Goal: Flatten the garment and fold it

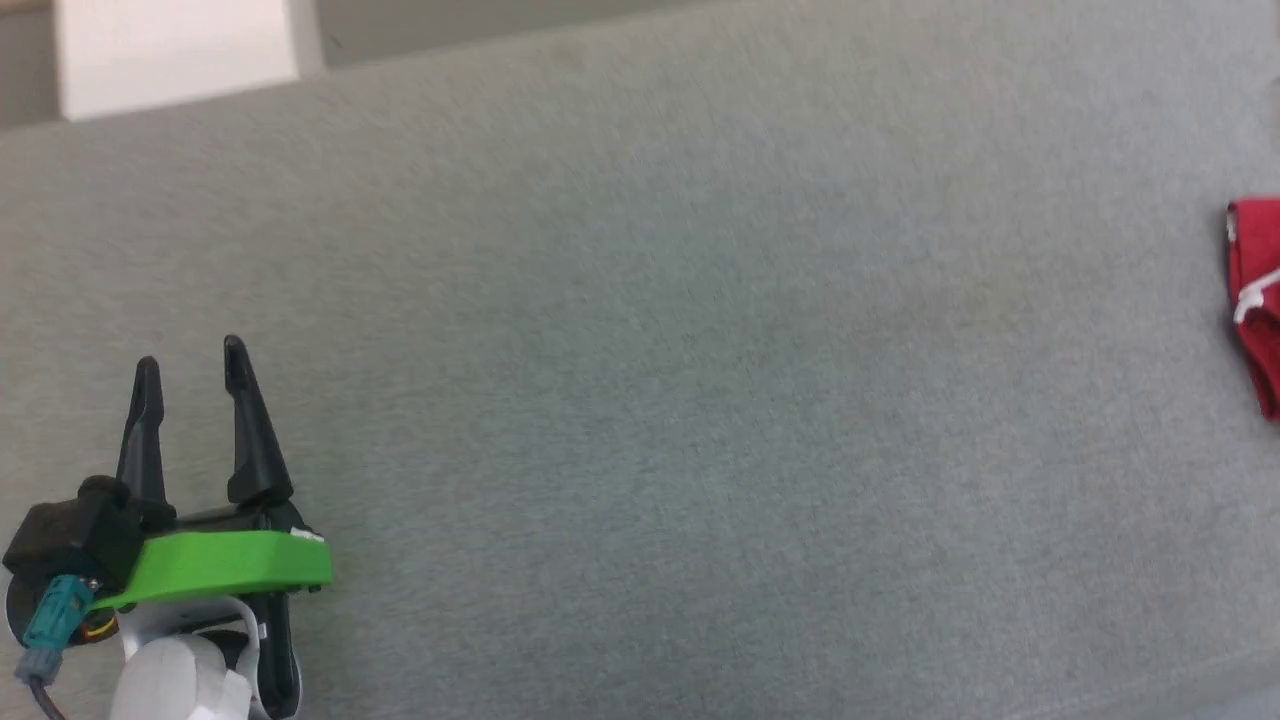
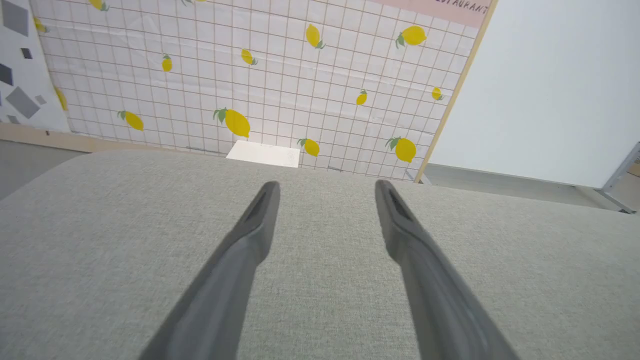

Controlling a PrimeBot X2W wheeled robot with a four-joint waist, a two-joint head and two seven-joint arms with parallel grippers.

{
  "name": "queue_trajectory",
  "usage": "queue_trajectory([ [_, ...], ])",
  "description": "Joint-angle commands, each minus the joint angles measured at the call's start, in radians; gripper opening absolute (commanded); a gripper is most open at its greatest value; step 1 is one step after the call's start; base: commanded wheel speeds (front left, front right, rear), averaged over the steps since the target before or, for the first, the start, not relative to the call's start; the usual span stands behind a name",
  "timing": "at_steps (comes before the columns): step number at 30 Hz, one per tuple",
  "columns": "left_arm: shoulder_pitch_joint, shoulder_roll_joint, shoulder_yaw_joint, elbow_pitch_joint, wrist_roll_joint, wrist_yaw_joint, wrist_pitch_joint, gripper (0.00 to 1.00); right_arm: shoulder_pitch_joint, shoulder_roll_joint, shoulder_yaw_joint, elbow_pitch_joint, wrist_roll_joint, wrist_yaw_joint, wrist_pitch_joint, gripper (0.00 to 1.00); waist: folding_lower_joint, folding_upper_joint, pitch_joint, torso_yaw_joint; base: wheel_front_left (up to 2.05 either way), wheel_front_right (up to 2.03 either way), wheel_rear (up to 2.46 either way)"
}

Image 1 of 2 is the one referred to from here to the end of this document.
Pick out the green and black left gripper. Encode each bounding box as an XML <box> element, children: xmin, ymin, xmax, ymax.
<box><xmin>88</xmin><ymin>335</ymin><xmax>334</xmax><ymax>720</ymax></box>

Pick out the red garment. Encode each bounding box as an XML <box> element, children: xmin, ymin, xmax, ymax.
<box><xmin>1226</xmin><ymin>197</ymin><xmax>1280</xmax><ymax>422</ymax></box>

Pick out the teal cable connector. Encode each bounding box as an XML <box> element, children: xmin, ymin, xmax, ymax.
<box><xmin>18</xmin><ymin>575</ymin><xmax>97</xmax><ymax>683</ymax></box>

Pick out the thin black cable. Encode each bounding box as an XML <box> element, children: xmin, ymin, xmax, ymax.
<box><xmin>15</xmin><ymin>672</ymin><xmax>69</xmax><ymax>720</ymax></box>

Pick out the white rectangular block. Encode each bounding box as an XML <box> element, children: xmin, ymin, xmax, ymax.
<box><xmin>54</xmin><ymin>0</ymin><xmax>302</xmax><ymax>122</ymax></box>

